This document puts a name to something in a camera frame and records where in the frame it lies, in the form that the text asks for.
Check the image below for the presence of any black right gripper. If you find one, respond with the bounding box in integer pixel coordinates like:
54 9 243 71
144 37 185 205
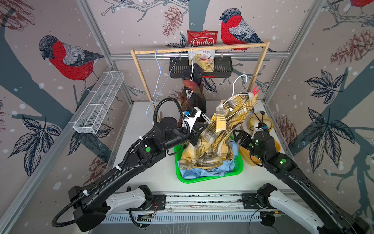
232 129 266 164

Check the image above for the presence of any yellow plaid flannel shirt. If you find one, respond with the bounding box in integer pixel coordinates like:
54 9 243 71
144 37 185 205
179 93 258 170

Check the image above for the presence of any light blue long-sleeve shirt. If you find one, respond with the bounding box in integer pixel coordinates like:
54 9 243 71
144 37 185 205
180 140 239 180

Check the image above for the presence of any white wire hanger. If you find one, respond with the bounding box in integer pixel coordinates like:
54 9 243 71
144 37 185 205
146 48 171 116

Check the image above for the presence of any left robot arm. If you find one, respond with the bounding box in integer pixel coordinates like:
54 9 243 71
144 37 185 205
51 97 208 232

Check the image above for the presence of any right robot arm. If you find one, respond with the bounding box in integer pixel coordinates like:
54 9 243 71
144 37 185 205
233 130 369 234

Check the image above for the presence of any long black spoon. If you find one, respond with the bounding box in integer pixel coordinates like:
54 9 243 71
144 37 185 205
249 109 262 127

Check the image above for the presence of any white hanger of red shirt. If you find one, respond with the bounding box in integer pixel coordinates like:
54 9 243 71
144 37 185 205
189 46 194 80

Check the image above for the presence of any yellow plastic tray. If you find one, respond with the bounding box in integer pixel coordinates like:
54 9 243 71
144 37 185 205
239 137 281 167

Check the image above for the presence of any yellow bamboo steamer basket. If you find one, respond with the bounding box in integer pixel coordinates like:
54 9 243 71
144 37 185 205
247 111 273 133

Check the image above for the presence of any green perforated plastic tray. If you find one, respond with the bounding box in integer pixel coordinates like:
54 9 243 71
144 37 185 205
174 136 244 184

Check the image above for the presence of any dark red plaid shirt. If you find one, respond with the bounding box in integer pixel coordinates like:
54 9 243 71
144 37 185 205
180 63 206 114

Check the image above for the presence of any short black spoon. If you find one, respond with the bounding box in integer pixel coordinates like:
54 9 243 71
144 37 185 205
260 111 267 127

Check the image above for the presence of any red chips bag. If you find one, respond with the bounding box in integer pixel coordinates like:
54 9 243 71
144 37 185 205
188 30 218 72

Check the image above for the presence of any wooden clothes rack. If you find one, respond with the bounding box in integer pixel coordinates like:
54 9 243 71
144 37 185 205
130 40 271 101

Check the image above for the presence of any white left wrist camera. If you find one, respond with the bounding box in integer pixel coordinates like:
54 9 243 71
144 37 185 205
181 107 202 134

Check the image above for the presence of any black wall basket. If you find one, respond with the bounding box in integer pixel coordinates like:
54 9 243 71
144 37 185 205
169 57 233 79

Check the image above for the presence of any white wire mesh basket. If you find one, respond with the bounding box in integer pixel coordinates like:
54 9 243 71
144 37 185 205
73 71 124 134

